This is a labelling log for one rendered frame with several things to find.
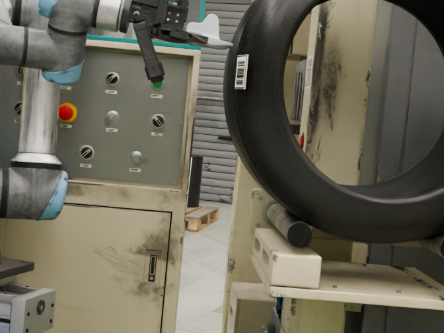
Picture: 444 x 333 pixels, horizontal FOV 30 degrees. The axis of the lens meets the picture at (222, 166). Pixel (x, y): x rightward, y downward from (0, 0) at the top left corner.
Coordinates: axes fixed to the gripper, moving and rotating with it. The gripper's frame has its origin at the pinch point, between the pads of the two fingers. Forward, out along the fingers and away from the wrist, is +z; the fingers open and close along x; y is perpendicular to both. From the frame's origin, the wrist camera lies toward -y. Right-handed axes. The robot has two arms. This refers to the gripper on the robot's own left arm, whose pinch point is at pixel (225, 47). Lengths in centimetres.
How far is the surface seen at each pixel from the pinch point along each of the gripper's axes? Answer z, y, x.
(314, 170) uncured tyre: 19.3, -18.7, -12.9
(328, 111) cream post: 26.3, -6.4, 25.9
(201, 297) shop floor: 32, -120, 350
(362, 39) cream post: 30.3, 10.9, 25.9
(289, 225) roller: 17.7, -29.5, -9.1
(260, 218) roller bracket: 16.5, -32.4, 23.4
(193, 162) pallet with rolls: 22, -58, 734
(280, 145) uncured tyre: 12.6, -15.7, -12.5
